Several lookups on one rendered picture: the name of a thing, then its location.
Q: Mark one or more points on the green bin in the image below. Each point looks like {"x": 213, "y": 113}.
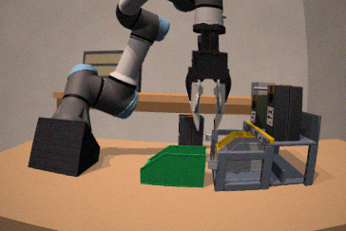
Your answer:
{"x": 174, "y": 169}

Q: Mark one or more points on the yellow open bin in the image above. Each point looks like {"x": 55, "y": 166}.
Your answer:
{"x": 230, "y": 137}

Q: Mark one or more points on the orange curved bar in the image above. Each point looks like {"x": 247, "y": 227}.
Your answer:
{"x": 271, "y": 140}

